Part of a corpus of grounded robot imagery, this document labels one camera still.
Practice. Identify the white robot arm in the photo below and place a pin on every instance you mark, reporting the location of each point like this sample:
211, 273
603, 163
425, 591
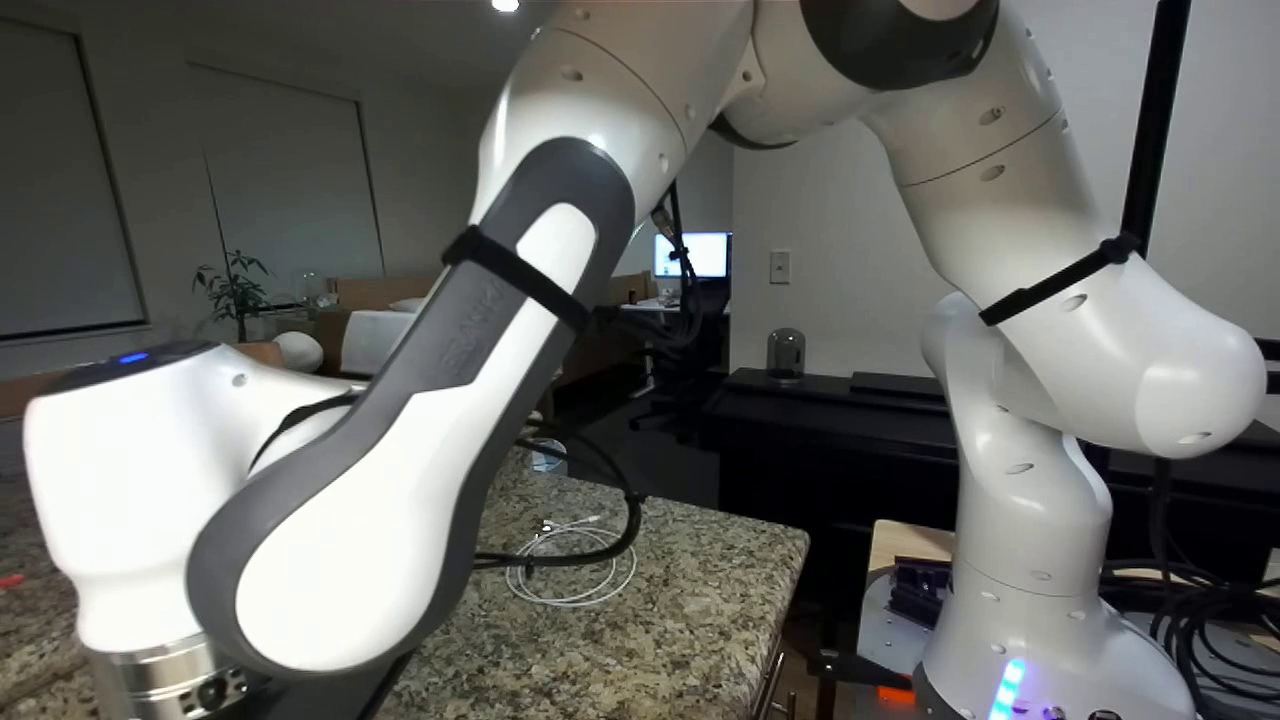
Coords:
244, 537

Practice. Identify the computer monitor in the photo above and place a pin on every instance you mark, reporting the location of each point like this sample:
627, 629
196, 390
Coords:
701, 255

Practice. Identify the grey cylinder speaker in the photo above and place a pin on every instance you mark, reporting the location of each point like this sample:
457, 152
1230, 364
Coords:
785, 351

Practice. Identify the black low cabinet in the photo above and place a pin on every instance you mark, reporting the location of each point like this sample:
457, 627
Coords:
837, 452

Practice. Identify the bed with white sheets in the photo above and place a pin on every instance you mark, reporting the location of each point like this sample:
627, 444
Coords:
367, 316

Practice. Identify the white round lamp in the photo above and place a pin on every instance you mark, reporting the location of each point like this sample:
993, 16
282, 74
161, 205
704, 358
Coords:
298, 351

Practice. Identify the green potted plant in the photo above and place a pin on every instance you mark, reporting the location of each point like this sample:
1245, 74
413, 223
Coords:
233, 291

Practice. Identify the dark camera pole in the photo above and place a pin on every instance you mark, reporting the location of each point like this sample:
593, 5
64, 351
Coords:
1152, 121

